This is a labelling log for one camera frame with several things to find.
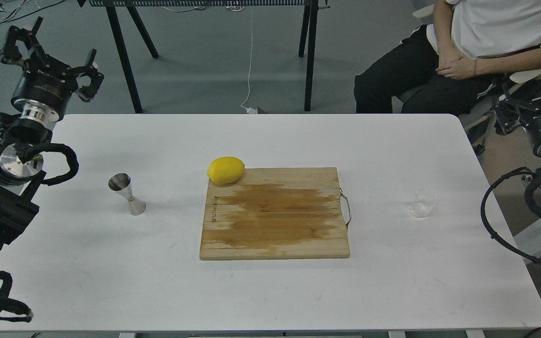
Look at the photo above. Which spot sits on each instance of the clear glass measuring cup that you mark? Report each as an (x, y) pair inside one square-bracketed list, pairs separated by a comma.
[(425, 201)]

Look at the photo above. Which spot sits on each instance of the steel double jigger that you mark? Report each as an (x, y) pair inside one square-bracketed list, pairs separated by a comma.
[(122, 185)]

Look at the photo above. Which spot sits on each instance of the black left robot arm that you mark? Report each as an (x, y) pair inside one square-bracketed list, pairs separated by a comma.
[(28, 158)]

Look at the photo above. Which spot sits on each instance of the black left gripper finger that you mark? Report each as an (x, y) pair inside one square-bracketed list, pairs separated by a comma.
[(10, 53), (85, 92)]

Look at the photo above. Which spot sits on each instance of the person's right hand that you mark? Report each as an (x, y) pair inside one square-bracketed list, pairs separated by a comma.
[(455, 65)]

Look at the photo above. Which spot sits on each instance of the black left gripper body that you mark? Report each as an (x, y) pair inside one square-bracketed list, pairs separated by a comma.
[(41, 96)]

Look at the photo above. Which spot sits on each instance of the yellow lemon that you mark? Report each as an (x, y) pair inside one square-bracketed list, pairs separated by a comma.
[(225, 170)]

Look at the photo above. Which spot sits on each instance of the wooden cutting board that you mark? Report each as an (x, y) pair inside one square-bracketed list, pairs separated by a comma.
[(275, 214)]

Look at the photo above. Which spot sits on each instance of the seated person white shirt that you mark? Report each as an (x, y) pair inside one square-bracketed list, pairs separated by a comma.
[(503, 36)]

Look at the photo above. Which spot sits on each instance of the black metal frame table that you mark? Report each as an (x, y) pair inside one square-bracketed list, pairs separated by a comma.
[(210, 56)]

